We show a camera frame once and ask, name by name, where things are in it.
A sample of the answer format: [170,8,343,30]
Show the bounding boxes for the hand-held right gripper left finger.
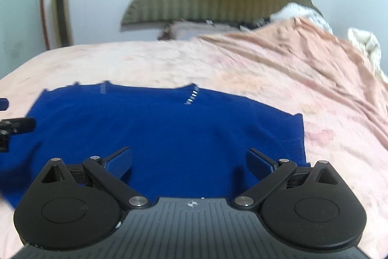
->
[41,146,151,211]

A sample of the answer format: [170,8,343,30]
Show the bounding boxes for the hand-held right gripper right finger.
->
[232,148,340,211]

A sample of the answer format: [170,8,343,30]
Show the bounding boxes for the blue beaded sweater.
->
[0,81,305,211]

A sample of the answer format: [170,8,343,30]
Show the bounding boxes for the dark clothes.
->
[239,19,269,33]

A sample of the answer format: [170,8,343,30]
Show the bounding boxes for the glass door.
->
[0,0,50,77]

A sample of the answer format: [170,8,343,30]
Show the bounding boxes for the pink bedspread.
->
[0,40,388,259]

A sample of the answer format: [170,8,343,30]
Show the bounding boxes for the peach blanket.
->
[194,17,388,187]

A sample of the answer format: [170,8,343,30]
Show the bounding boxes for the gold tower air conditioner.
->
[50,0,74,49]

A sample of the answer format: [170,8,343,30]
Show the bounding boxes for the brown patterned pillow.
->
[157,20,243,41]

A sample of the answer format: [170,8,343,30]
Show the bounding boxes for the white pillow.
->
[269,2,333,33]

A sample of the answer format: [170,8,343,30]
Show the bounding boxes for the cream crumpled blanket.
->
[347,27,388,82]

